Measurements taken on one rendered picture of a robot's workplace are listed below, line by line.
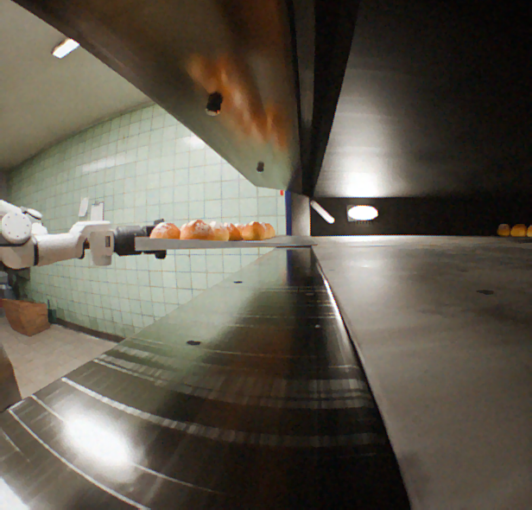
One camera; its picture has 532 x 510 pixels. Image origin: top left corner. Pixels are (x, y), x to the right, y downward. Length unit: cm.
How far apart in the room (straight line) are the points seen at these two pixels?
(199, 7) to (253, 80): 11
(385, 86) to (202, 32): 17
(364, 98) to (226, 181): 183
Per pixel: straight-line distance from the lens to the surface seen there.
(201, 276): 211
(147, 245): 50
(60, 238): 64
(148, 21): 23
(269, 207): 192
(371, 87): 25
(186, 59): 26
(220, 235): 57
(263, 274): 15
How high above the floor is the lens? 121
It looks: 3 degrees down
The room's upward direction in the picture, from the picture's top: 1 degrees counter-clockwise
